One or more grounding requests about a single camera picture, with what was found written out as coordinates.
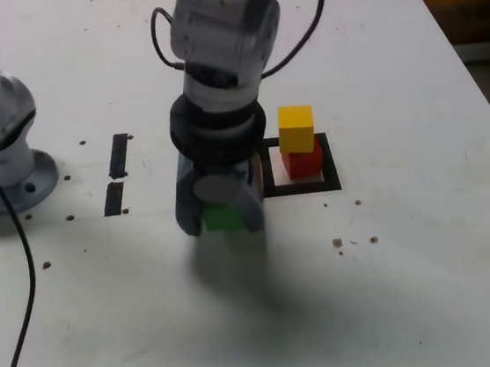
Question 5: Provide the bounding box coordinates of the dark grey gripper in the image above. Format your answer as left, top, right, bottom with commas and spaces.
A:
167, 144, 271, 242

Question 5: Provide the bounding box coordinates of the green cube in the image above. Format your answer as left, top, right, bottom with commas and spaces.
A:
202, 201, 247, 234

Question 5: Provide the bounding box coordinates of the red cube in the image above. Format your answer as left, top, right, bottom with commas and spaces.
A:
279, 138, 326, 182

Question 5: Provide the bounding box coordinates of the yellow cube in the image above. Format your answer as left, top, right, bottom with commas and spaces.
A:
274, 102, 318, 157

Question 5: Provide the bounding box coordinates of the black tape square outline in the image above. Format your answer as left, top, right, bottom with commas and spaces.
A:
255, 129, 344, 200

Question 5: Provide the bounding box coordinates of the black tape strip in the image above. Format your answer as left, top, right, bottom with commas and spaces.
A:
94, 132, 138, 218

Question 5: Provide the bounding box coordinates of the grey background bar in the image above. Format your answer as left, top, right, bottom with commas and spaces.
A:
457, 40, 490, 63

